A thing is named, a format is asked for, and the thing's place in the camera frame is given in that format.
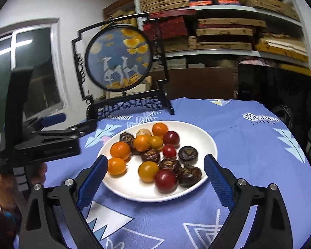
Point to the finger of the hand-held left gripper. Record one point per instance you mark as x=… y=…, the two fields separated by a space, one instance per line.
x=80 y=129
x=53 y=119

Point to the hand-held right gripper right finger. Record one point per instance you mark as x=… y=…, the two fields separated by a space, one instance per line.
x=219 y=184

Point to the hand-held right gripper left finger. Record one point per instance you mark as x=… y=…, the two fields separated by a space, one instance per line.
x=92 y=181

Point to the dark brown water chestnut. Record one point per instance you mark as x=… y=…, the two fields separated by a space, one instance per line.
x=150 y=155
x=188 y=154
x=189 y=176
x=169 y=164
x=126 y=138

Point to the large orange tangerine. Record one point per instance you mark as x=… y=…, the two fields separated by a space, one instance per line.
x=120 y=150

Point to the white round plate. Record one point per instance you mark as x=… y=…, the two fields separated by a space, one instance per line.
x=197 y=140

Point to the large yellow tomato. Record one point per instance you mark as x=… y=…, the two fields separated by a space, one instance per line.
x=148 y=171

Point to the small red tomato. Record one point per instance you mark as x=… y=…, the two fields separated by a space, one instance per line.
x=169 y=151

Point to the pale beige round fruit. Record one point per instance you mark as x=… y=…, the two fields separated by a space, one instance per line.
x=143 y=132

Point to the medium dark red plum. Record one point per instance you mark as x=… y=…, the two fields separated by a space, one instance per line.
x=171 y=137

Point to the small yellow tomato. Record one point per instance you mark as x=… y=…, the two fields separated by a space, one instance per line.
x=156 y=143

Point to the person's left forearm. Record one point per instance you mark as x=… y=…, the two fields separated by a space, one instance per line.
x=0 y=225

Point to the person's left hand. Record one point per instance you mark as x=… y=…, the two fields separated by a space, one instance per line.
x=7 y=194

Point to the white framed window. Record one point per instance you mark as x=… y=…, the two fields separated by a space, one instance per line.
x=41 y=57

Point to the round deer painting table screen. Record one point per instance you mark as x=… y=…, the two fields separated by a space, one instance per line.
x=114 y=57

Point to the brown wooden cabinet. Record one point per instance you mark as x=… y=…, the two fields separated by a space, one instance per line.
x=197 y=83

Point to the black flat monitor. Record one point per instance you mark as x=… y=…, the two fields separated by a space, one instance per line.
x=274 y=88

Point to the shelf of flat boxes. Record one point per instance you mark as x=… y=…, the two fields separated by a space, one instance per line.
x=223 y=31

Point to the white wall shelf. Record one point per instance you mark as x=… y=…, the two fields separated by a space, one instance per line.
x=223 y=54

